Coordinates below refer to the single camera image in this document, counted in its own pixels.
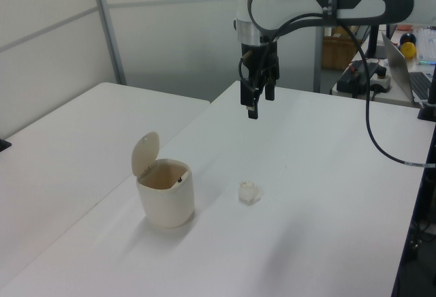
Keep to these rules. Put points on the grey emergency stop button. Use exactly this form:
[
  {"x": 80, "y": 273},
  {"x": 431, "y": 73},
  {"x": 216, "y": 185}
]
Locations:
[{"x": 382, "y": 79}]

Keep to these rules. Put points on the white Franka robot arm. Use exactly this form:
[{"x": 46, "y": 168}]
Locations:
[{"x": 272, "y": 0}]

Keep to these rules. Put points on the grey partition post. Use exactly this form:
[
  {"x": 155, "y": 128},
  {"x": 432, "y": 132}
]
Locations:
[{"x": 109, "y": 28}]

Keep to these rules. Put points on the silver laptop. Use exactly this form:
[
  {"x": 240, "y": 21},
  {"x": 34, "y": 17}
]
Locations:
[{"x": 396, "y": 62}]

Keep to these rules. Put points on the white keyboard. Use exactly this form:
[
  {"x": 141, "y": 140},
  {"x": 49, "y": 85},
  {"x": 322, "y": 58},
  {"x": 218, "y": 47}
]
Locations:
[{"x": 427, "y": 45}]

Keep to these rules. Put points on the small white lidded bin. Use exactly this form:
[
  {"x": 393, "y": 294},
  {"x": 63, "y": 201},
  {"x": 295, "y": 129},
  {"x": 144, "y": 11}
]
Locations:
[{"x": 167, "y": 205}]

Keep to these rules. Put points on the white paper trash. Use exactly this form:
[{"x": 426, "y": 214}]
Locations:
[{"x": 248, "y": 193}]

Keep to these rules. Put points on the black monitor stand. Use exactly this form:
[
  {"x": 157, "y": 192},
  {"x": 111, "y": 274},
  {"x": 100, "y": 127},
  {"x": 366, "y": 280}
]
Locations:
[{"x": 373, "y": 41}]

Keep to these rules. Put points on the black control box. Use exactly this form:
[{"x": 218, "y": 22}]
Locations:
[{"x": 351, "y": 80}]

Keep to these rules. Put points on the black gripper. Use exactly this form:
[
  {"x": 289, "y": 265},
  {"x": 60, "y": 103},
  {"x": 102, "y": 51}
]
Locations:
[{"x": 259, "y": 57}]

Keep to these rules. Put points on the yellow ball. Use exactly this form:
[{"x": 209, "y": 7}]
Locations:
[{"x": 408, "y": 51}]

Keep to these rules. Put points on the grey office desk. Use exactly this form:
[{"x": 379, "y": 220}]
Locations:
[{"x": 391, "y": 97}]

